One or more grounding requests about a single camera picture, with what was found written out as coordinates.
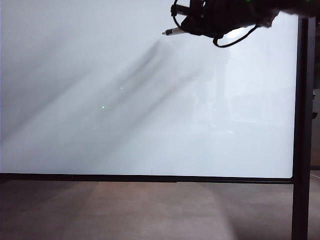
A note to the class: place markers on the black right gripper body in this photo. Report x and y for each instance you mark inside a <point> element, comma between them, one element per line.
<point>212,15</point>

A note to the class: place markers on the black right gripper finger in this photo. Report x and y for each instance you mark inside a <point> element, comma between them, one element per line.
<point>180,10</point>

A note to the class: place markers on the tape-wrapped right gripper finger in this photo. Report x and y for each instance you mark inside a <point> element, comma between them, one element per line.
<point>191,25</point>

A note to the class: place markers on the white whiteboard marker pen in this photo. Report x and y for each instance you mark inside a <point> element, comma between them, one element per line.
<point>173,31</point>

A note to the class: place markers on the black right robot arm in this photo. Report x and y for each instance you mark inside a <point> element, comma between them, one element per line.
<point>262,10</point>

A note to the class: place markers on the black pen holder hook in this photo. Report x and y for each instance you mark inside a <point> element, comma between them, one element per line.
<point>314,115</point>

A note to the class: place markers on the black clamp knob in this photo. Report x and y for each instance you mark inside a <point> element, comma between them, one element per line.
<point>314,95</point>

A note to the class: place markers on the white board with black frame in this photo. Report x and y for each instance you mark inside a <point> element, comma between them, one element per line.
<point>125,100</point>

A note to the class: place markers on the glass partition with dark frame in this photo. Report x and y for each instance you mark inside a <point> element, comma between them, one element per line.
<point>317,62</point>

